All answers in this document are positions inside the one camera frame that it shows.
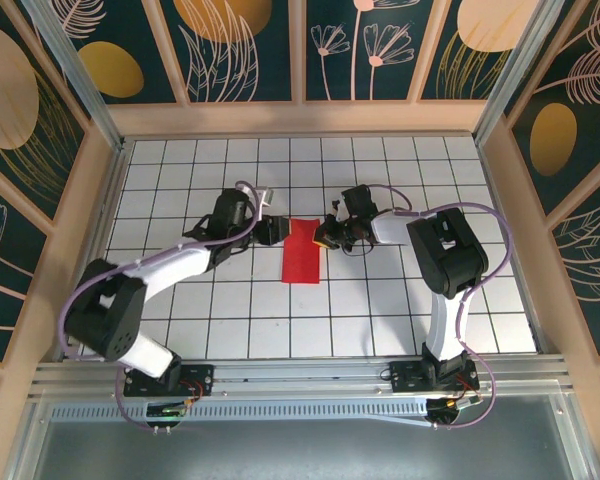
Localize red cloth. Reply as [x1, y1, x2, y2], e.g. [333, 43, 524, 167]
[281, 218, 322, 286]

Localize grey metal sheet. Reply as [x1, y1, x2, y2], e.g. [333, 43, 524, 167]
[7, 392, 599, 480]

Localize teal panel with pink flowers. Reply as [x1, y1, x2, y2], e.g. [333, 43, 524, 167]
[305, 0, 444, 101]

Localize teal panel with orange disc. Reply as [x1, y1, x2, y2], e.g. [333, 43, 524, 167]
[158, 0, 294, 104]

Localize teal panel with yellow oval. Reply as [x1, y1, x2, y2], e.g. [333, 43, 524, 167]
[47, 0, 179, 105]

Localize teal panel cream disc feather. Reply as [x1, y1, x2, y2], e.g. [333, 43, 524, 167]
[419, 0, 541, 101]

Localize teal panel oval and fern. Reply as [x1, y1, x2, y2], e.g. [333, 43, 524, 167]
[502, 0, 600, 216]

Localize teal panel with outlined tulip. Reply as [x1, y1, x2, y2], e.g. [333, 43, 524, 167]
[0, 177, 49, 364]

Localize teal panel with pink fern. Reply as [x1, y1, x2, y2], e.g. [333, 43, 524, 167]
[552, 184, 600, 356]

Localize teal panel cream disc gold lines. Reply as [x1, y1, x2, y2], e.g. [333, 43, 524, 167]
[0, 0, 90, 221]

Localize left aluminium side rail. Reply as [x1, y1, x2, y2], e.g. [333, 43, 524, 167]
[59, 142, 131, 361]

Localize aluminium side rail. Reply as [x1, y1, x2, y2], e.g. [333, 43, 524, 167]
[59, 142, 131, 361]
[477, 139, 551, 354]

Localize long aluminium mounting rail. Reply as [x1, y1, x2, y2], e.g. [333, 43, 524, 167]
[29, 355, 571, 401]

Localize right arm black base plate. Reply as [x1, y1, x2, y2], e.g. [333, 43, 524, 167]
[388, 360, 480, 394]

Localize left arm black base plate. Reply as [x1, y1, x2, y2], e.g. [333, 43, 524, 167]
[123, 363, 216, 397]

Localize right aluminium side rail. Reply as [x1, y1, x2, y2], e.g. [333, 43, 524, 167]
[477, 139, 551, 354]

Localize slotted grey cable duct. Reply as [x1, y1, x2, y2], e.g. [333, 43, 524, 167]
[49, 401, 431, 424]

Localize right aluminium corner post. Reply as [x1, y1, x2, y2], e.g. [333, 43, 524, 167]
[472, 0, 569, 146]

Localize aluminium corner post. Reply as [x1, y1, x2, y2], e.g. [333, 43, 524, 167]
[472, 0, 569, 146]
[22, 0, 127, 151]

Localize left aluminium corner post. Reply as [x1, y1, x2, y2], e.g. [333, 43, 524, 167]
[22, 0, 127, 151]

